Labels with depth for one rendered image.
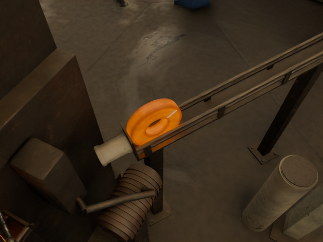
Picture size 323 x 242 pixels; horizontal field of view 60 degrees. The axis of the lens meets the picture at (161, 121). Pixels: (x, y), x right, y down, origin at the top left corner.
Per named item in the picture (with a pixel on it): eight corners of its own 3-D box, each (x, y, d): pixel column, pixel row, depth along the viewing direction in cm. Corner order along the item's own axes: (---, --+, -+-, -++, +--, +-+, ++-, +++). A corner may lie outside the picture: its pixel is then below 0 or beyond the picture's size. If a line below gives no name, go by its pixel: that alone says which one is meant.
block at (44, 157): (42, 200, 79) (2, 161, 59) (59, 176, 83) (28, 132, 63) (72, 217, 76) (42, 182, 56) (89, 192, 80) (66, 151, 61)
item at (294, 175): (238, 224, 129) (276, 178, 87) (245, 201, 135) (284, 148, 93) (264, 236, 126) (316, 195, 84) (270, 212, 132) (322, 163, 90)
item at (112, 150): (97, 153, 79) (91, 143, 74) (126, 138, 81) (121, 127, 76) (105, 170, 76) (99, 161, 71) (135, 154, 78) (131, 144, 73)
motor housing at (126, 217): (115, 253, 122) (89, 217, 79) (139, 209, 134) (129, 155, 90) (141, 268, 119) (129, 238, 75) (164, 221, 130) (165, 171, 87)
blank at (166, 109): (148, 141, 86) (153, 150, 84) (114, 131, 73) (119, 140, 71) (185, 107, 81) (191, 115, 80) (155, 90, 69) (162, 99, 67)
